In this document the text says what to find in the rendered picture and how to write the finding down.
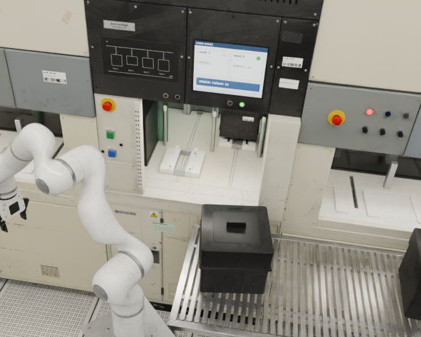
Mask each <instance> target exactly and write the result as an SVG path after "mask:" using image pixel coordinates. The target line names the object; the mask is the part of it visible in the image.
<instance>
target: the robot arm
mask: <svg viewBox="0 0 421 337"><path fill-rule="evenodd" d="M54 148H55V136H54V135H53V133H52V132H51V131H50V130H49V129H48V128H47V127H45V126H44V125H42V124H38V123H31V124H28V125H27V126H25V127H24V128H23V129H22V130H21V131H20V132H19V134H18V135H17V136H16V137H15V138H14V139H13V141H12V142H11V144H10V145H9V146H8V147H7V148H6V150H5V151H4V152H2V153H1V154H0V228H1V230H2V231H4V232H6V233H7V232H8V230H7V226H6V224H5V222H6V221H8V220H10V219H12V218H13V217H14V216H16V215H18V214H19V213H20V216H21V218H22V219H24V220H26V219H27V217H26V216H27V215H26V210H27V209H26V208H27V206H28V202H29V199H28V198H22V196H21V193H20V192H19V190H18V189H17V185H16V181H15V176H14V175H15V174H17V173H18V172H20V171H22V170H23V169H24V168H25V167H26V166H27V165H28V164H29V163H30V162H31V161H32V160H33V159H34V177H35V184H36V185H37V188H38V189H39V190H40V191H41V192H43V193H45V194H46V195H59V194H62V193H64V192H66V191H67V190H68V189H70V188H72V187H73V186H75V185H76V184H78V183H79V182H80V183H81V193H80V197H79V201H78V205H77V212H78V216H79V218H80V220H81V222H82V224H83V226H84V227H85V229H86V231H87V232H88V234H89V235H90V237H91V238H92V239H93V240H95V241H97V242H98V243H101V244H106V245H115V246H116V247H117V249H118V253H117V254H116V255H115V256H113V258H111V259H110V260H109V261H108V262H107V263H105V264H104V265H103V266H102V267H101V268H100V269H99V270H98V271H97V272H96V274H95V276H94V278H93V280H92V289H93V291H94V293H95V295H97V297H99V298H100V299H101V300H103V301H105V302H107V303H109V304H110V305H111V312H112V321H111V322H110V323H109V324H108V327H107V328H106V331H105V335H104V336H105V337H155V329H154V324H153V323H152V321H151V320H150V319H149V318H147V317H146V316H145V306H144V292H143V290H142V288H141V287H140V286H139V285H138V284H137V283H138V282H139V281H140V280H141V279H142V278H143V277H144V276H145V275H146V274H147V273H148V272H149V271H150V270H151V268H152V266H153V263H154V258H153V254H152V252H151V250H150V249H149V248H148V246H147V245H145V244H144V243H143V242H141V241H140V240H138V239H137V238H135V237H133V236H132V235H131V234H129V233H128V232H127V231H125V230H124V229H123V228H122V227H121V226H120V224H119V223H118V222H117V220H116V218H115V216H114V214H113V212H112V210H111V208H110V206H109V204H108V202H107V200H106V197H105V193H104V182H105V176H106V164H105V160H104V157H103V155H102V153H101V152H100V151H99V150H98V149H97V148H95V147H94V146H91V145H87V144H85V145H80V146H77V147H75V148H73V149H71V150H70V151H68V152H66V153H65V154H63V155H61V156H59V157H58V158H56V159H54V160H52V159H51V158H52V155H53V152H54ZM1 220H3V221H1Z"/></svg>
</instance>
